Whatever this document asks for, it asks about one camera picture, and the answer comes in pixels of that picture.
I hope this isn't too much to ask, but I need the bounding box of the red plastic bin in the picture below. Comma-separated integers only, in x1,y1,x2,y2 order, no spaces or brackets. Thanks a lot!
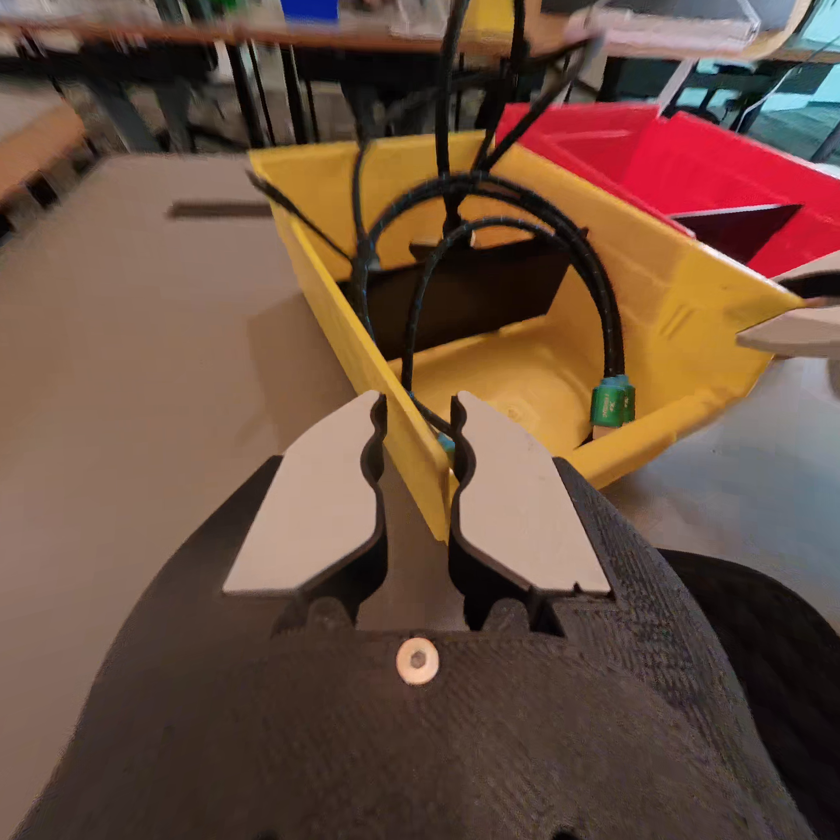
495,101,840,280

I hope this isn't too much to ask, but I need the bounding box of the black textured chair armrest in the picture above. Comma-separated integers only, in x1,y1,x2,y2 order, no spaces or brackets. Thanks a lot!
656,550,840,840

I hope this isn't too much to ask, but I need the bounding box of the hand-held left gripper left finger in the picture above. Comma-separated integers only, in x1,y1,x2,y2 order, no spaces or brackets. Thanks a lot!
222,390,389,598

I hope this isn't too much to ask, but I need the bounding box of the black bin divider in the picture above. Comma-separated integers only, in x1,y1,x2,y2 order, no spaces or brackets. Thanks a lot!
341,233,573,362

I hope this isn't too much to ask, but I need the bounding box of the wooden desk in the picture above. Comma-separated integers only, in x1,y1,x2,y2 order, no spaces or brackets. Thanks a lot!
0,10,595,155

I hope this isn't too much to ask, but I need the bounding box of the yellow plastic bin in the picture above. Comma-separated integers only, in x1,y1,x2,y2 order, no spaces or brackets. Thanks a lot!
248,130,805,542

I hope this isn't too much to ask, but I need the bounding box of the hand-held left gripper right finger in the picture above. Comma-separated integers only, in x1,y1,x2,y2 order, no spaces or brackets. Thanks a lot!
448,391,614,598

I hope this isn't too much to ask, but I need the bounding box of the black braided hub cable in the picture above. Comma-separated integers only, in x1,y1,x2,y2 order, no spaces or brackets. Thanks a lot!
430,0,470,227
469,0,581,175

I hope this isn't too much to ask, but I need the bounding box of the black braided hdmi cable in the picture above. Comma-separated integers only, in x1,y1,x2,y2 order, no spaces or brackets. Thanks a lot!
351,141,639,442
397,220,592,460

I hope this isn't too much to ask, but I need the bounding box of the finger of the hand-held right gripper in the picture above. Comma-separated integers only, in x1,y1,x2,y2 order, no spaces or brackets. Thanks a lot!
737,298,840,360
773,251,840,298

